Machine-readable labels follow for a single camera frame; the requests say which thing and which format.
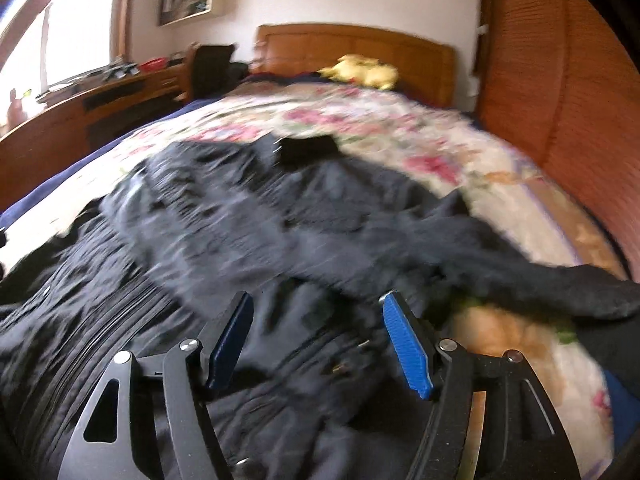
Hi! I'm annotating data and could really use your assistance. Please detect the desk chair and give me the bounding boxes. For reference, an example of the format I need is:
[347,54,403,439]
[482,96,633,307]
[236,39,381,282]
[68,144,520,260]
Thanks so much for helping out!
[190,44,251,100]

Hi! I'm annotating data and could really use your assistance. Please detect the silver desk ornament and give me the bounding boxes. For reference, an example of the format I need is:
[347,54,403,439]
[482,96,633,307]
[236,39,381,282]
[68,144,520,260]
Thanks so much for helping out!
[102,62,141,81]

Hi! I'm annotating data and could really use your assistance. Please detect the yellow plush toy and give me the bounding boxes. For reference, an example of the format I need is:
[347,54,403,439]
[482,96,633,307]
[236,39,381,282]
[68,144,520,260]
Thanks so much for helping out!
[317,54,400,91]

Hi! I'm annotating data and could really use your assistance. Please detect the navy bed sheet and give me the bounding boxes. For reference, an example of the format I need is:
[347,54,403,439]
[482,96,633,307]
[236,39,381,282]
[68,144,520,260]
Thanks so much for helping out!
[0,100,221,226]

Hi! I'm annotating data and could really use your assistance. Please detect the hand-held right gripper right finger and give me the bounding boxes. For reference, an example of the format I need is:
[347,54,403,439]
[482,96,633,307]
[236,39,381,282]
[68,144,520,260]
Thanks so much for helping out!
[380,290,583,480]

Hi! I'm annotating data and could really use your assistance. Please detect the row of books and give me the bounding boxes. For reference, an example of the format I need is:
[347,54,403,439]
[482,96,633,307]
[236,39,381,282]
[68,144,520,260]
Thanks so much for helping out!
[159,0,211,25]

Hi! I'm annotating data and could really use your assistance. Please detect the wooden slatted wardrobe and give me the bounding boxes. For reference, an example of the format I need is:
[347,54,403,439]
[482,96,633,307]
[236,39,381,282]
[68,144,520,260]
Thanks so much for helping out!
[472,0,640,271]

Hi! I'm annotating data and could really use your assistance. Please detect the window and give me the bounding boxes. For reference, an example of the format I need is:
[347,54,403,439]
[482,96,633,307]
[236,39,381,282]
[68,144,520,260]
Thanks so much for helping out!
[0,0,123,126]

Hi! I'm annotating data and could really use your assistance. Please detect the dark navy jacket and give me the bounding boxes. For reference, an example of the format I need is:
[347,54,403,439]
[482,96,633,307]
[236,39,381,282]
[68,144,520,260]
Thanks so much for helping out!
[0,135,640,480]

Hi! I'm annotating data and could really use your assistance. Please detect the pink toy figure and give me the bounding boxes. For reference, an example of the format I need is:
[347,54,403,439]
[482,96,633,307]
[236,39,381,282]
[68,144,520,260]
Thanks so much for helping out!
[7,89,31,126]

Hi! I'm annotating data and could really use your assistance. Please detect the floral blanket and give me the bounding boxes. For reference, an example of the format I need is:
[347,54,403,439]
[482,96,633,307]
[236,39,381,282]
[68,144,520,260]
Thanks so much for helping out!
[0,82,631,461]

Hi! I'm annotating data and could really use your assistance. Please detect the wooden bed headboard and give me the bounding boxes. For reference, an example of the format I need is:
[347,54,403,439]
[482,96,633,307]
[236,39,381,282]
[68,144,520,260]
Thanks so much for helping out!
[252,24,457,108]

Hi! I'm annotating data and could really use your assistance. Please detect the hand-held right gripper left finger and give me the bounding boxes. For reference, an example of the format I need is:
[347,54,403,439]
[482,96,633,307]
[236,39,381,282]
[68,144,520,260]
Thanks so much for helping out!
[56,291,256,480]

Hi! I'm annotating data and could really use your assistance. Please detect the wooden desk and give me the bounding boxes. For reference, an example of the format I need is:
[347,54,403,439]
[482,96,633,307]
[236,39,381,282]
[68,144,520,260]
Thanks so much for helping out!
[0,62,193,211]

